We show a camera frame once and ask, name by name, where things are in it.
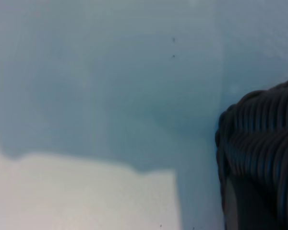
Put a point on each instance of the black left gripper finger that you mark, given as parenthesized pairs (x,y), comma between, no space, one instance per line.
(252,208)

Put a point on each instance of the dark brown wicker basket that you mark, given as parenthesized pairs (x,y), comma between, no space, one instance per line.
(261,124)

